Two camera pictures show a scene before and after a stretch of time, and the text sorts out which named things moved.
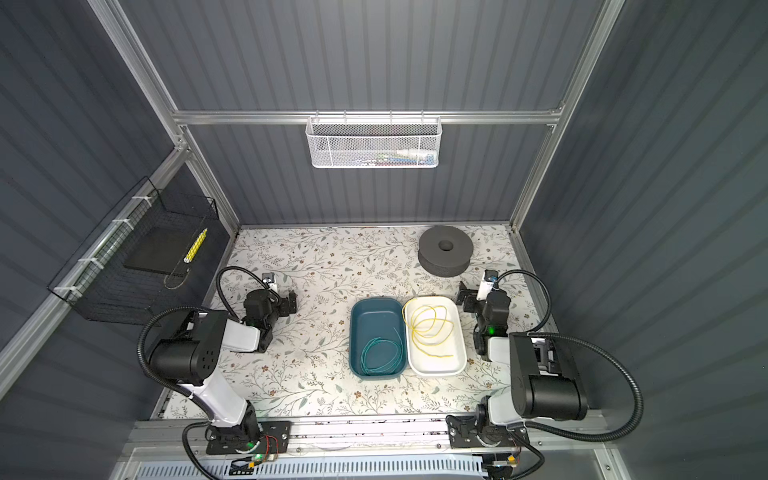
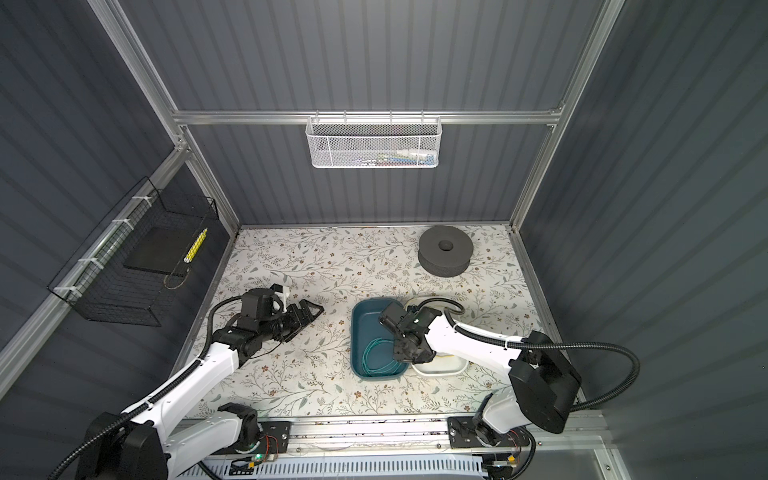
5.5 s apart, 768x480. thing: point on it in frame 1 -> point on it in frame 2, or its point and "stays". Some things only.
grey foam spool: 444,251 stays
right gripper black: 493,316 -> 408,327
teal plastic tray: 378,348 stays
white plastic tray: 434,335 stays
